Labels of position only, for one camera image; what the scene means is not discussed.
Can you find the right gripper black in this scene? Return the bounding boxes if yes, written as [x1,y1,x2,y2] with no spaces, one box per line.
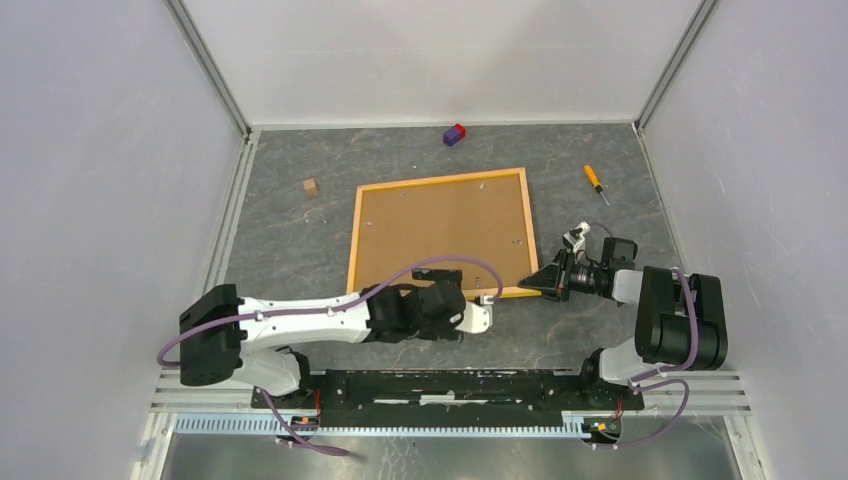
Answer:
[518,247,599,302]

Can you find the yellow picture frame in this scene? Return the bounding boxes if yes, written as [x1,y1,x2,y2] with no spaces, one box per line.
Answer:
[345,166,541,301]

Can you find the orange handled screwdriver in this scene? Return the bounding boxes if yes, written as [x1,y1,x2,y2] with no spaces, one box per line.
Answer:
[583,164,611,207]

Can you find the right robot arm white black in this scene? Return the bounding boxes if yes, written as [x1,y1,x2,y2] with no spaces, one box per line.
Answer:
[519,237,729,408]

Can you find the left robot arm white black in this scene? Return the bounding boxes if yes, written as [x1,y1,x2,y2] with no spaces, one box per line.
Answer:
[178,272,491,408]

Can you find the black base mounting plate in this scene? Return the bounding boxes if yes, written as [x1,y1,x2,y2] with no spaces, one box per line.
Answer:
[271,369,645,427]

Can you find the purple red toy brick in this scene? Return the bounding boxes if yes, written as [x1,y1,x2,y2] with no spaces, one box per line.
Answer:
[442,123,466,146]

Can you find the small wooden cube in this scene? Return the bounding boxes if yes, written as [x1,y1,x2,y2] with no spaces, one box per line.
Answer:
[302,178,319,196]

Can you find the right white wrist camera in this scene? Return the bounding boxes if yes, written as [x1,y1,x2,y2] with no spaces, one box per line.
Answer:
[562,221,591,255]

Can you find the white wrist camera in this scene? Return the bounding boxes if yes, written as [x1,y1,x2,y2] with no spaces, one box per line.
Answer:
[562,221,591,255]
[455,302,493,334]

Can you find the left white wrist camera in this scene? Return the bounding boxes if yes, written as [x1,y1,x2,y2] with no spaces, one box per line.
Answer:
[455,302,493,334]

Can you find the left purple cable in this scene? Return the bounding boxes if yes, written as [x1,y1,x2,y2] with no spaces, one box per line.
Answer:
[156,255,505,458]

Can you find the white slotted cable duct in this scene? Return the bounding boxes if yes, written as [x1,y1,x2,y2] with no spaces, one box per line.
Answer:
[174,412,590,440]

